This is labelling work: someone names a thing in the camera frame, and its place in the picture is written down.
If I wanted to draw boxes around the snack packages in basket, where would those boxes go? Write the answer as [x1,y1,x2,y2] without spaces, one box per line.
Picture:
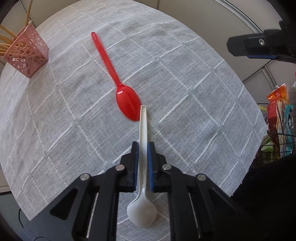
[256,83,295,164]

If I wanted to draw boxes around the grey checked tablecloth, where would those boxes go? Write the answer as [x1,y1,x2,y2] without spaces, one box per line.
[0,0,268,241]

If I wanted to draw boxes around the wooden chopstick pile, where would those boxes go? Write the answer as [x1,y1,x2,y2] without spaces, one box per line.
[0,43,9,50]
[0,24,18,38]

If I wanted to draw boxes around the pink perforated utensil holder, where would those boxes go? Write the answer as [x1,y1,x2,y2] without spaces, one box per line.
[3,23,49,78]

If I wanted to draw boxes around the red plastic spoon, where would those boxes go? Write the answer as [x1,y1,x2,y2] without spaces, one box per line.
[91,32,141,121]

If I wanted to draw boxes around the white plastic spoon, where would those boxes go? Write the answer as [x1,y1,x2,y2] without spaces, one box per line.
[126,105,157,228]

